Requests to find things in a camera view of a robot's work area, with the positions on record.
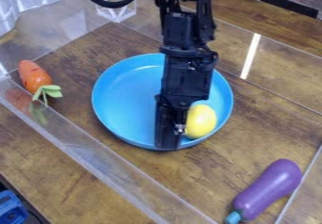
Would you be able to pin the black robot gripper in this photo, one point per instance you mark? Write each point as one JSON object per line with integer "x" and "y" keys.
{"x": 184, "y": 84}

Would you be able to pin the yellow toy lemon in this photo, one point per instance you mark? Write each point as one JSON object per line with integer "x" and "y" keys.
{"x": 200, "y": 121}

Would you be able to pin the blue round plastic tray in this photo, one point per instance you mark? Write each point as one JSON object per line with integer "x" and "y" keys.
{"x": 124, "y": 104}

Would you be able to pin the purple toy eggplant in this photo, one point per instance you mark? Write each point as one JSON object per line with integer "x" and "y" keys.
{"x": 276, "y": 182}

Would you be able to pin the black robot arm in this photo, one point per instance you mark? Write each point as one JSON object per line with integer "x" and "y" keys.
{"x": 187, "y": 30}

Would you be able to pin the orange toy carrot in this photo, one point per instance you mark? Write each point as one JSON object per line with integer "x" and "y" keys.
{"x": 37, "y": 81}

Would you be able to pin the blue object at corner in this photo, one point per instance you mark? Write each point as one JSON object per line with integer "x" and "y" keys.
{"x": 12, "y": 210}

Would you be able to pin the clear acrylic enclosure wall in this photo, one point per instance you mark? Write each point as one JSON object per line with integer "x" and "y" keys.
{"x": 83, "y": 176}

